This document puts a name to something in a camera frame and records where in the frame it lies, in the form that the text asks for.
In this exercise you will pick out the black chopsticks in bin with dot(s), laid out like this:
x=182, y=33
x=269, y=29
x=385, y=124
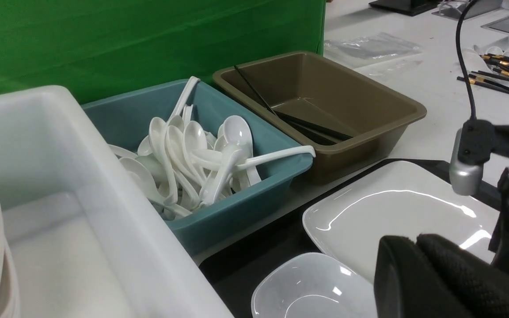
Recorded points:
x=317, y=133

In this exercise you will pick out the clear plastic bag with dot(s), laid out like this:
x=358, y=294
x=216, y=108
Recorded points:
x=379, y=56

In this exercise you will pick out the white square rice plate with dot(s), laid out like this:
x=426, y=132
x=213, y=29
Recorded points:
x=401, y=199

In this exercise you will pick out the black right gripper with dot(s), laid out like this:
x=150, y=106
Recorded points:
x=407, y=283

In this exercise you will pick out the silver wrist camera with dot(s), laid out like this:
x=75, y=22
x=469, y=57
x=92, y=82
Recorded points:
x=474, y=143

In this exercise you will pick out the black serving tray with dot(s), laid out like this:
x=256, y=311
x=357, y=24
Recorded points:
x=235, y=270

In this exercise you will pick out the black chopstick gold tip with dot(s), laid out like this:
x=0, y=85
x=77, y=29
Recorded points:
x=254, y=90

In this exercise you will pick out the teal plastic bin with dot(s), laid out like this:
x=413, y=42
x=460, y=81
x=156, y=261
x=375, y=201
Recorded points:
x=123, y=121

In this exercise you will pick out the small white square bowl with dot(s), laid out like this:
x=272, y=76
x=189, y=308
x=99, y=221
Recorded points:
x=313, y=285

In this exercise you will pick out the large white plastic bin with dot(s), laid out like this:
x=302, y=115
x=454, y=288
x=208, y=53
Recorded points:
x=85, y=241

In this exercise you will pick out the pile of white spoons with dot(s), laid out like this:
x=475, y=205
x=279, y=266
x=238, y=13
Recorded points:
x=181, y=167

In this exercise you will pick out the brown plastic bin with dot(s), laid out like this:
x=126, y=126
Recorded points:
x=315, y=89

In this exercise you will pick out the green backdrop cloth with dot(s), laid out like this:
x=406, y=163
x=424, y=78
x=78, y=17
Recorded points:
x=102, y=48

